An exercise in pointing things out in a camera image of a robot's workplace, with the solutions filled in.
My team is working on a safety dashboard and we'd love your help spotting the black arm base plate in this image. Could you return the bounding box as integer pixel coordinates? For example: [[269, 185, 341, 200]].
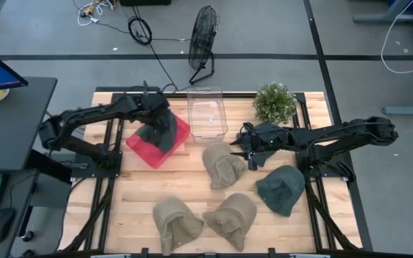
[[70, 150, 123, 179], [297, 150, 351, 178]]

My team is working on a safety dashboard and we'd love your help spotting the thin black floor cable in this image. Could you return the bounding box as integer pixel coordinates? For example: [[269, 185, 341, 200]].
[[97, 21, 192, 42]]

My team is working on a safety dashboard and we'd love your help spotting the long black floor cable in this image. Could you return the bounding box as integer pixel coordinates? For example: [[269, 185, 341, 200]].
[[130, 5, 179, 91]]

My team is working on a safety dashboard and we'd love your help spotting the red plastic bin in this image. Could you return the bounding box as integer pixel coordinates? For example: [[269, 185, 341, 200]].
[[125, 113, 191, 169]]

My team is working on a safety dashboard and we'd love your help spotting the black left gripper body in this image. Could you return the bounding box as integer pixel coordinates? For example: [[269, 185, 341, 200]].
[[148, 102, 174, 134]]

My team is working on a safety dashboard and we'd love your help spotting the long white cable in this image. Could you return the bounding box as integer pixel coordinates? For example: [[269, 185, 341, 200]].
[[380, 0, 413, 75]]

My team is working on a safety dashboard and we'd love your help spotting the black aluminium table frame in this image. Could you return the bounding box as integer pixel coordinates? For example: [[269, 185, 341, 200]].
[[57, 85, 374, 258]]

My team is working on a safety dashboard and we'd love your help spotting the small green potted plant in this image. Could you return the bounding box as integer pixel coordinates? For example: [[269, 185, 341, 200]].
[[252, 82, 298, 125]]

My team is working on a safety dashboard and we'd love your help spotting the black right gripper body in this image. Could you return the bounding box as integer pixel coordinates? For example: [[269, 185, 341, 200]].
[[238, 122, 288, 155]]

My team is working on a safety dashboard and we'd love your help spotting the dark green hat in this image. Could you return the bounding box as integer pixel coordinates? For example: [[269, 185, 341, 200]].
[[255, 164, 306, 218], [134, 110, 179, 154]]

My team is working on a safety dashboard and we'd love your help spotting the black floor fan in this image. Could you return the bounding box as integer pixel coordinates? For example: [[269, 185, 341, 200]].
[[187, 5, 221, 86]]

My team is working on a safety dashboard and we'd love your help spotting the clear plastic bin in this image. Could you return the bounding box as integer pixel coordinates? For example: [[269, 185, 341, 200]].
[[186, 86, 229, 144]]

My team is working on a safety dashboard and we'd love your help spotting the grey desk foot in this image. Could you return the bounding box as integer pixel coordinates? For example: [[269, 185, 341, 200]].
[[381, 105, 413, 116]]

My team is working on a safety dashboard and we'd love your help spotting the black desk top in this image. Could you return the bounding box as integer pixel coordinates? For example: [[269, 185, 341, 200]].
[[0, 77, 57, 173]]

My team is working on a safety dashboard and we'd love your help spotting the black desk support bar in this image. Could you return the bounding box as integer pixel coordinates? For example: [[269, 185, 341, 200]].
[[25, 149, 73, 184]]

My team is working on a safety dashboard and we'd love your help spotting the white cable bundle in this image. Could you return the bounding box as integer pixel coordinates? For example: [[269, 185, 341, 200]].
[[72, 0, 116, 27]]

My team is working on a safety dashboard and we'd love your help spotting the grey desk leg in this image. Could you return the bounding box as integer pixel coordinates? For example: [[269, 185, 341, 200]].
[[352, 0, 413, 24]]

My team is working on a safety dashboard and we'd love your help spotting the tan hat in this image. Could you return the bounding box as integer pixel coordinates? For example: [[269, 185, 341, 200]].
[[201, 142, 249, 190], [152, 196, 205, 257], [201, 193, 257, 253]]

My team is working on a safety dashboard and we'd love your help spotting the coiled black cable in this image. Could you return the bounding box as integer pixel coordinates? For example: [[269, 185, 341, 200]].
[[127, 16, 153, 47]]

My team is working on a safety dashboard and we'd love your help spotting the black box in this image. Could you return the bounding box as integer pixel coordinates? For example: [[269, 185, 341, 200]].
[[119, 0, 171, 7]]

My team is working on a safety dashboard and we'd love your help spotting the black computer mouse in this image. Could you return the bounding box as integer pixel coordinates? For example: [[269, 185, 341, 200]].
[[0, 206, 16, 244]]

